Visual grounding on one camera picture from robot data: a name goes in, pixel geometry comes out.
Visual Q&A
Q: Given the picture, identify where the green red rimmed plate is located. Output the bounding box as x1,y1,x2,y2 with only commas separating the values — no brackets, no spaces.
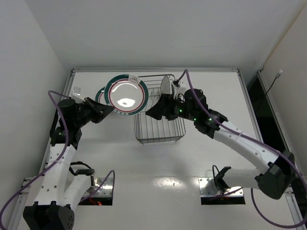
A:
104,74,149,116
95,87,106,104

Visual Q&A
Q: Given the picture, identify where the white plate with blue rim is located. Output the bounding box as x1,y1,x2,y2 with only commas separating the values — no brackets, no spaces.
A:
160,76,172,94

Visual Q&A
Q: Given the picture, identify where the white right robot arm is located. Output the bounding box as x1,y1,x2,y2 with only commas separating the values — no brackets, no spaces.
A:
146,89,295,200

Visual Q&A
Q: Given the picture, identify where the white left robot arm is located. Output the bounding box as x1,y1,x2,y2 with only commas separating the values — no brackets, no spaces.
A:
23,97,114,230

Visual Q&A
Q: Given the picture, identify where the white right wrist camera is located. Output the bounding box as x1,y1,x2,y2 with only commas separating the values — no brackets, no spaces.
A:
171,80,187,98

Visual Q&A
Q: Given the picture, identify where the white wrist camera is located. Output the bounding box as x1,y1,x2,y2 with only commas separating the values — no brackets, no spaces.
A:
70,87,84,103
171,80,187,98

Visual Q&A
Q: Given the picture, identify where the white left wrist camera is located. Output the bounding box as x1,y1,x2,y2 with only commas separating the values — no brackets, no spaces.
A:
70,87,84,103

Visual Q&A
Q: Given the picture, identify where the grey wire dish rack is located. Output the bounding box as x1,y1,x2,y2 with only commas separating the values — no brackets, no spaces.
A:
134,74,186,145

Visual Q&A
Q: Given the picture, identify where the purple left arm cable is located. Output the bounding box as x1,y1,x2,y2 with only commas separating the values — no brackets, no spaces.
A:
0,90,116,226

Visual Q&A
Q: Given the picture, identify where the aluminium table frame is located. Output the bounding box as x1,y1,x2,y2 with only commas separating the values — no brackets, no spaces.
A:
7,67,307,230

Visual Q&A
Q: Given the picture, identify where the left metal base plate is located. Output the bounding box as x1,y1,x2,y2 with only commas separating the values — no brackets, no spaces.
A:
83,176,114,198

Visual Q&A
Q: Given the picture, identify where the metal base plate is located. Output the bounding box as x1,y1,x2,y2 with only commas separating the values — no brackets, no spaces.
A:
198,177,244,198
83,176,114,198

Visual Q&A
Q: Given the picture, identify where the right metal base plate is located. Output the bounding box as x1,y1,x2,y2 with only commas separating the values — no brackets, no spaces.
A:
198,177,244,198

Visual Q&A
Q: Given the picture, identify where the black wall cable with plug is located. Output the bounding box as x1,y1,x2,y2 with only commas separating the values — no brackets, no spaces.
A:
264,69,283,96

